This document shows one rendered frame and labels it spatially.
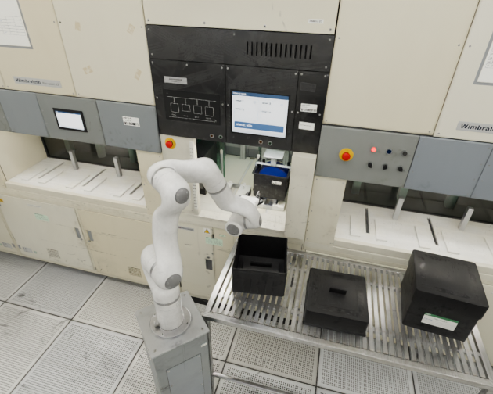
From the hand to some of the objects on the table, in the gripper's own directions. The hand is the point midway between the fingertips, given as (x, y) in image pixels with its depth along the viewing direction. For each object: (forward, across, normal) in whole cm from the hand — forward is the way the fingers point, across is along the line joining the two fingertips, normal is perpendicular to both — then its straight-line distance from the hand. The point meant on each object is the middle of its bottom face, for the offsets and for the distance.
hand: (253, 194), depth 177 cm
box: (-10, -98, +43) cm, 107 cm away
